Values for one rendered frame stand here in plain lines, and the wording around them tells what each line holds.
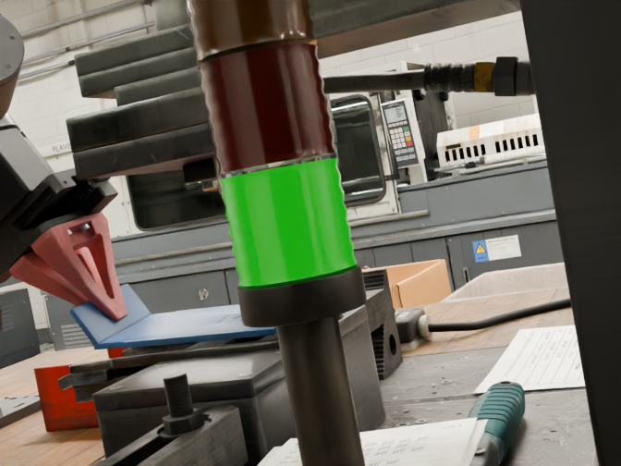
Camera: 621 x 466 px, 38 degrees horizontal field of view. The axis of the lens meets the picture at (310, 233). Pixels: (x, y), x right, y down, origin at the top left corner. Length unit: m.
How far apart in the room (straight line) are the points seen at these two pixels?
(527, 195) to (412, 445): 4.64
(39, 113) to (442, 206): 5.05
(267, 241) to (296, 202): 0.01
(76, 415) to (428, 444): 0.48
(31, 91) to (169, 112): 8.72
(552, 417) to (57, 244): 0.35
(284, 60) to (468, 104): 6.88
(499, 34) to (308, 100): 6.79
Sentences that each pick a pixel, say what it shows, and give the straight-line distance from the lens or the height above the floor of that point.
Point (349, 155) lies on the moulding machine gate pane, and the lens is 5.31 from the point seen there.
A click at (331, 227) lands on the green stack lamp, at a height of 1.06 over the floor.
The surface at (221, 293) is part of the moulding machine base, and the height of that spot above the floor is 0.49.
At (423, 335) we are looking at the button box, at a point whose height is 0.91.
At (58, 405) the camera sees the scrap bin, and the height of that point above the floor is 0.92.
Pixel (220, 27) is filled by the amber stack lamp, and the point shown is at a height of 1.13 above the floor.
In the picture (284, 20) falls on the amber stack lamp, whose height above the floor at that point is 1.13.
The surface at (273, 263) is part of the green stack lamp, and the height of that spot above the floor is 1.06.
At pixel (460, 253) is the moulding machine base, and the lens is 5.16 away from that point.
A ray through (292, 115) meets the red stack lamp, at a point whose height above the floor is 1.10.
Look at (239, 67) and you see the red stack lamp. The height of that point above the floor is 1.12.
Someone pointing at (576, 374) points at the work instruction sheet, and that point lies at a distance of 0.71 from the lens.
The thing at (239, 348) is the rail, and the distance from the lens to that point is 0.55.
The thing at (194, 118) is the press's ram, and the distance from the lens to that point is 0.49.
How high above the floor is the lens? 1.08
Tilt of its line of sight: 3 degrees down
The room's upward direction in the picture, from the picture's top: 11 degrees counter-clockwise
